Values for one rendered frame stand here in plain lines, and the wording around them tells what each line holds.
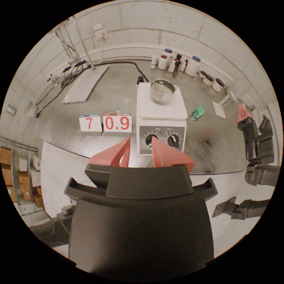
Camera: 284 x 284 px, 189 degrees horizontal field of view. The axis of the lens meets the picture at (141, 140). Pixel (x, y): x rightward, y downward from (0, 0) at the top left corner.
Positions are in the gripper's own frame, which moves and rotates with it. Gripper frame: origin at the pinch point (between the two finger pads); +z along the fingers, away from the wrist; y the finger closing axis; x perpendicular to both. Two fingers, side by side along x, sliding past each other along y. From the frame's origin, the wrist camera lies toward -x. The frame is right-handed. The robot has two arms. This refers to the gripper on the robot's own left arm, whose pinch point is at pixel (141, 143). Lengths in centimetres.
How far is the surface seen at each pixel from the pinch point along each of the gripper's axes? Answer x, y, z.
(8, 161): 21, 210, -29
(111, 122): 2.8, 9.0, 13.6
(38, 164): 77, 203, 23
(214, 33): -54, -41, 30
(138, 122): 0.9, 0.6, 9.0
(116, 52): -34, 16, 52
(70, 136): 6.9, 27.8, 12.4
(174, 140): 3.8, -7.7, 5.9
